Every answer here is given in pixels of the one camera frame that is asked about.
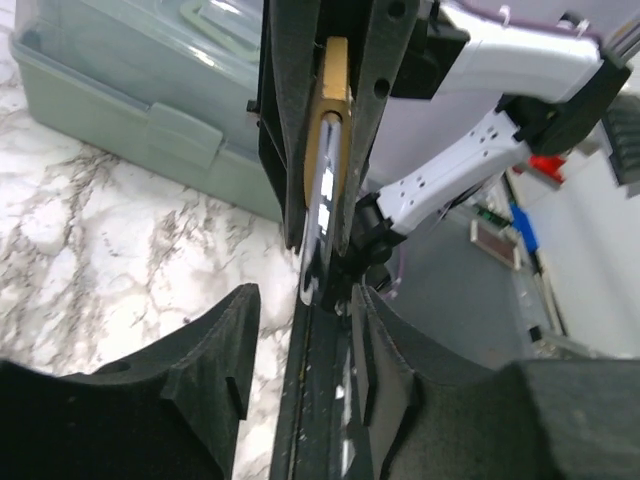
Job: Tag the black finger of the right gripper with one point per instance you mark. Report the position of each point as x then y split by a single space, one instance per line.
284 91

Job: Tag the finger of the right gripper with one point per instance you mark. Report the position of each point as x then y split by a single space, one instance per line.
377 50

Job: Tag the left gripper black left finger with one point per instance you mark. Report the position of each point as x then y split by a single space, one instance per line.
168 411

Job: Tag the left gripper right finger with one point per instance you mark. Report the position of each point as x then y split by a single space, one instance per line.
432 414

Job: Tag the brass padlock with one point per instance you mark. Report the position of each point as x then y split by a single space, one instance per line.
325 167

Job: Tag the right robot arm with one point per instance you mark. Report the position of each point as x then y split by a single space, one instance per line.
555 82

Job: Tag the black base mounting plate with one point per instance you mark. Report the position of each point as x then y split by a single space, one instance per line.
319 433

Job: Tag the clear plastic bin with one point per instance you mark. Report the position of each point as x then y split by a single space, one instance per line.
163 84

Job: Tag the dark stacked crates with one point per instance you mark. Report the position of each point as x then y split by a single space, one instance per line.
621 125

